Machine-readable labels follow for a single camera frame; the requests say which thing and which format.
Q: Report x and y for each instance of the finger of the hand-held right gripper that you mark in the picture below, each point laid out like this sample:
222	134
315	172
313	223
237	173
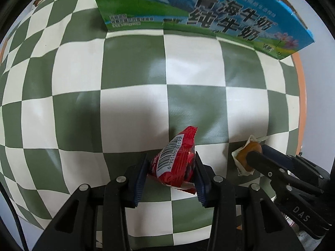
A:
277	153
264	163

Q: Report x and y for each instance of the green white checkered tablecloth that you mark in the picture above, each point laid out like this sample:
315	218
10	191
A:
130	65

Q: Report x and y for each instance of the red snack packet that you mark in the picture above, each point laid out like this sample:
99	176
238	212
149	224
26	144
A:
180	159

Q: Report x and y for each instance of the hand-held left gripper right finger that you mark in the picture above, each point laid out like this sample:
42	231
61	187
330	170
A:
202	185

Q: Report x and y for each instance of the printed cardboard box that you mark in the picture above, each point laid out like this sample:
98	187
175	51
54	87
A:
157	5

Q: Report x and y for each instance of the small brown cake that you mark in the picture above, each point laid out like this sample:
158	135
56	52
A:
246	154

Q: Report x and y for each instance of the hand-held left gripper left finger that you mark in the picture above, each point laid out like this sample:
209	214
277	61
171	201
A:
140	183

